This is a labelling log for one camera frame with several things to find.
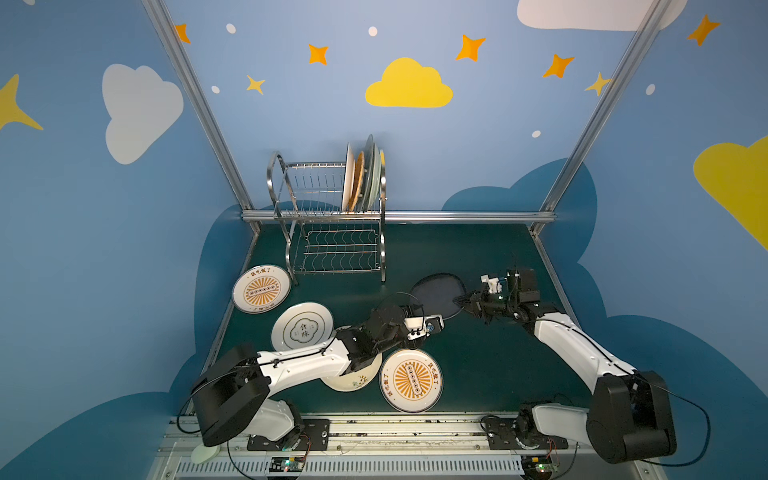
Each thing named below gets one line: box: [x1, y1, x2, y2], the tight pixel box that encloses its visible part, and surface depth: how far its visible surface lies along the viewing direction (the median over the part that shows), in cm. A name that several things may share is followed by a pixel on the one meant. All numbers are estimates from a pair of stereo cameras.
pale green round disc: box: [190, 444, 221, 464], surface depth 71 cm
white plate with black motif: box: [271, 302, 334, 352], surface depth 95 cm
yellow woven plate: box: [349, 152, 365, 211], surface depth 80 cm
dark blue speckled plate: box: [410, 272, 466, 320], surface depth 90 cm
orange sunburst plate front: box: [379, 349, 444, 413], surface depth 84 cm
